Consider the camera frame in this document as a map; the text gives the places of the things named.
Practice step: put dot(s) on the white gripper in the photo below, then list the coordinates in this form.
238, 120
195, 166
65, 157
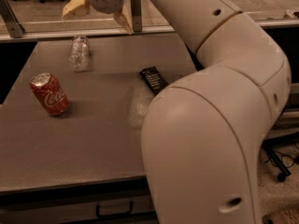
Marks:
104, 4

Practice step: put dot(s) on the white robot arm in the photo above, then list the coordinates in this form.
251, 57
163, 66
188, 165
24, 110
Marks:
202, 134

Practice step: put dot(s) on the red coke can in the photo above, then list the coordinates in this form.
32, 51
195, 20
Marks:
49, 93

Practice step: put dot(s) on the grey drawer front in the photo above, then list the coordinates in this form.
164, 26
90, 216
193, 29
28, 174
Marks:
80, 212

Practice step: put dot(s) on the black wheeled stand base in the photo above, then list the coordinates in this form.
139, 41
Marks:
267, 146

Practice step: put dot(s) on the middle metal railing post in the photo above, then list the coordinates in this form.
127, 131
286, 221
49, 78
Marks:
136, 13

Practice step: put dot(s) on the metal railing post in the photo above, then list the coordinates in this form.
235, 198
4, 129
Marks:
14, 28
136, 13

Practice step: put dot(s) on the left metal railing post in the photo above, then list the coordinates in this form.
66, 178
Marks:
14, 28

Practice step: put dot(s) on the black drawer handle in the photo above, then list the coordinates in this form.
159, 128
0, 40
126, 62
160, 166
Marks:
113, 209

